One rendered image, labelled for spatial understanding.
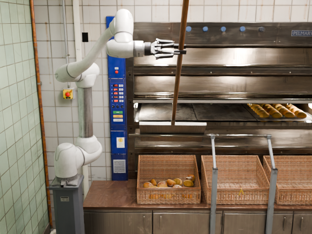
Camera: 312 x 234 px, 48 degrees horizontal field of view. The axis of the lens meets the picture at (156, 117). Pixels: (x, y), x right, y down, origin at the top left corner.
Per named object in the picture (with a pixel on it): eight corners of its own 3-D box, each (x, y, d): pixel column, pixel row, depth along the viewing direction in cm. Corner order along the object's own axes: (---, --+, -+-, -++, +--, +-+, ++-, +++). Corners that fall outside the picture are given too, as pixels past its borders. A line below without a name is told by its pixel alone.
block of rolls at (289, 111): (246, 104, 409) (246, 99, 408) (287, 104, 409) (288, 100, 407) (260, 118, 351) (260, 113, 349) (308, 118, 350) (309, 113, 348)
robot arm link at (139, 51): (134, 60, 201) (144, 60, 201) (133, 50, 193) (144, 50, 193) (134, 47, 205) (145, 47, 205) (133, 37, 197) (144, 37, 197)
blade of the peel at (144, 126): (206, 125, 288) (206, 122, 289) (139, 124, 288) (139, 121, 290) (201, 141, 321) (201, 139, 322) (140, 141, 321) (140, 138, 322)
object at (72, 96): (64, 97, 334) (64, 87, 331) (75, 98, 333) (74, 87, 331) (62, 99, 326) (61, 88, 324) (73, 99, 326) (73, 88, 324)
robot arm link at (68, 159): (49, 174, 251) (47, 145, 246) (70, 166, 265) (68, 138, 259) (64, 180, 242) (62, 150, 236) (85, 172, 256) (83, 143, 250)
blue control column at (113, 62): (129, 160, 553) (126, 18, 497) (139, 160, 553) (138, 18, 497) (113, 231, 367) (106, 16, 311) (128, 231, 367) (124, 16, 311)
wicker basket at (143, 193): (138, 180, 352) (138, 154, 344) (194, 180, 352) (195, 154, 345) (136, 204, 305) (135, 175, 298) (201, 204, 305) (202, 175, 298)
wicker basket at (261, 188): (199, 180, 351) (200, 154, 344) (256, 180, 351) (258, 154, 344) (206, 205, 304) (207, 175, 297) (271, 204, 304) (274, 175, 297)
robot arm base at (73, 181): (48, 189, 241) (48, 181, 240) (57, 175, 263) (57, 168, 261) (75, 189, 241) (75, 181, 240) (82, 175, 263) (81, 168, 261)
